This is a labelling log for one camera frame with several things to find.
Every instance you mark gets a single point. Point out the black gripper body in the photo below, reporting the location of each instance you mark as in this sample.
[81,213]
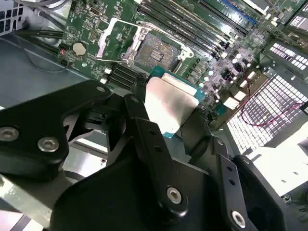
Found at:
[108,204]

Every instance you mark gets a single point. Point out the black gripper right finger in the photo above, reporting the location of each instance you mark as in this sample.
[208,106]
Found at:
[228,183]

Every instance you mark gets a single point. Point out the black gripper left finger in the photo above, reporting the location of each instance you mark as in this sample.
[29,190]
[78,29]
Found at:
[29,125]

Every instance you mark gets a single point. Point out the silver green CPU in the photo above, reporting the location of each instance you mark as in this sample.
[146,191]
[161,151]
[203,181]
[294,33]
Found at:
[168,101]

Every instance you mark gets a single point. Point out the metal socket cover frame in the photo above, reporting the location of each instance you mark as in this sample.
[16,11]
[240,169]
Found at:
[104,41]

